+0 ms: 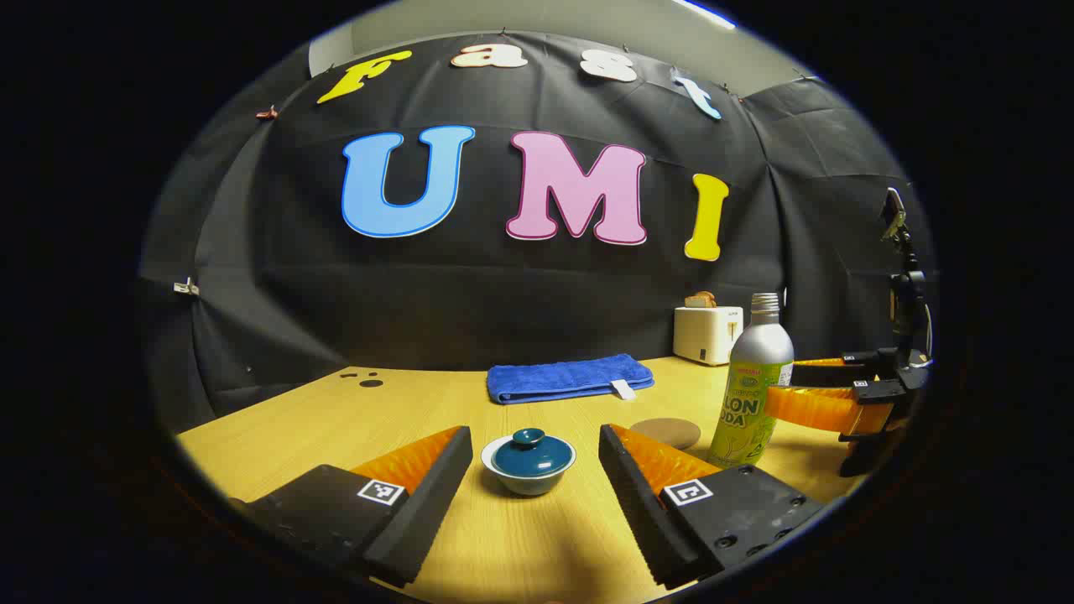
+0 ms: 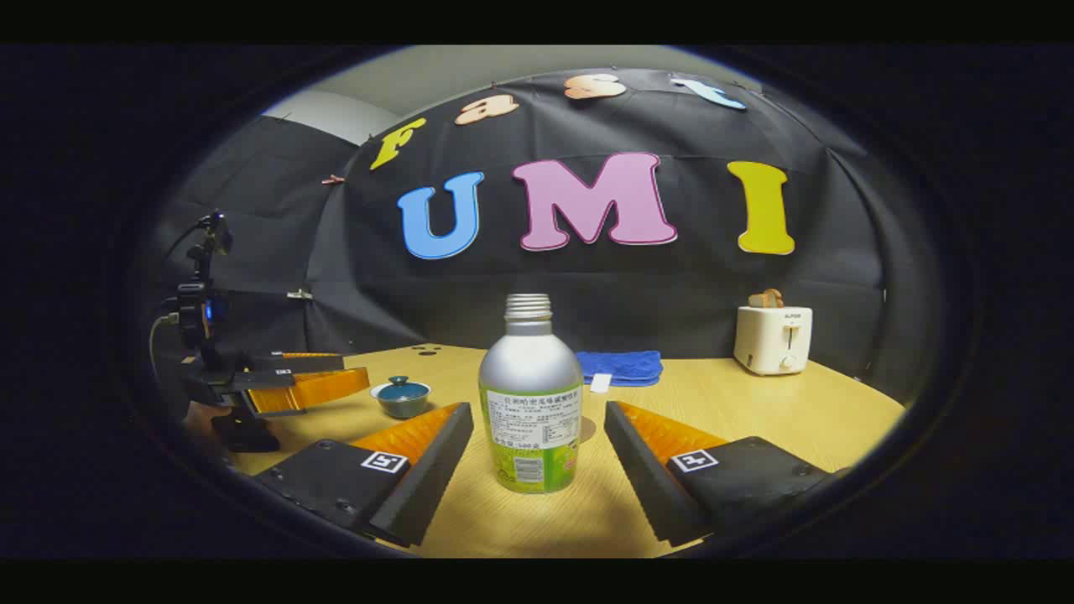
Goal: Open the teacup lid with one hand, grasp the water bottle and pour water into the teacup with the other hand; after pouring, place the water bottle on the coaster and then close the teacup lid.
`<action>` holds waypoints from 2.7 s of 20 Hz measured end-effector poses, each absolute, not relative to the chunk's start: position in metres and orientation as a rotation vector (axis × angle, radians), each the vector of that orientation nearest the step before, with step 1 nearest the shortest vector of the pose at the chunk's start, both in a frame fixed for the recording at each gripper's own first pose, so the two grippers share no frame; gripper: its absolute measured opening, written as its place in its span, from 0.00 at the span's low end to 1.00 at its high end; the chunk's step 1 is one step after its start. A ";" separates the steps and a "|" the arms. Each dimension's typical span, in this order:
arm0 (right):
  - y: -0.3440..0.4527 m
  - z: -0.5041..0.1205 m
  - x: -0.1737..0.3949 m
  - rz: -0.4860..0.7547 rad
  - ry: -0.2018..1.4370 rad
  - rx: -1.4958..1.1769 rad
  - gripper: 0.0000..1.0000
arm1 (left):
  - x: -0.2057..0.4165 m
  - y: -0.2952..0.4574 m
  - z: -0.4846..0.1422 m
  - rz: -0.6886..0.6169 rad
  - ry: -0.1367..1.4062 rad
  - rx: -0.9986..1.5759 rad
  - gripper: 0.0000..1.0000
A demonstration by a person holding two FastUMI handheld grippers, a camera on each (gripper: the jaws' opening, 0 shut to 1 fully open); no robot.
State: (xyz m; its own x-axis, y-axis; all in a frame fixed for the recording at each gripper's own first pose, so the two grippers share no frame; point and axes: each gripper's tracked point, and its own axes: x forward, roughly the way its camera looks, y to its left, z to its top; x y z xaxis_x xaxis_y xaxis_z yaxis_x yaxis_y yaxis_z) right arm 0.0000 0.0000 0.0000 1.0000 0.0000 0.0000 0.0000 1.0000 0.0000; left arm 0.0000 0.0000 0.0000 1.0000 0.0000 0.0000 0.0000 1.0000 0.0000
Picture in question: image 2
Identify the black backdrop cloth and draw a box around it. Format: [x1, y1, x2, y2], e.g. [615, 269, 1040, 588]
[141, 67, 892, 380]

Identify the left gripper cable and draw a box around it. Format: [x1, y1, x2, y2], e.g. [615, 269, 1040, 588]
[149, 313, 179, 374]

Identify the white teal teacup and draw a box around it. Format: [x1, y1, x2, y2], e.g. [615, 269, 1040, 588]
[370, 383, 432, 420]

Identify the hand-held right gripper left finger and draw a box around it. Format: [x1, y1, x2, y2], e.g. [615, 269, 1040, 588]
[252, 401, 476, 549]

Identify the blue folded towel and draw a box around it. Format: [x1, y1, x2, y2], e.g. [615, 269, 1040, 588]
[576, 350, 665, 388]

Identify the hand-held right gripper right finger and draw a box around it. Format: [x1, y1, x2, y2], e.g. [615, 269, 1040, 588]
[603, 400, 842, 548]

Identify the silver green-label water bottle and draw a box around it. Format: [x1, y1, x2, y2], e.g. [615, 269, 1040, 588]
[477, 293, 585, 495]

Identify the white toaster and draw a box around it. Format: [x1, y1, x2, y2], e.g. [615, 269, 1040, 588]
[733, 305, 814, 377]

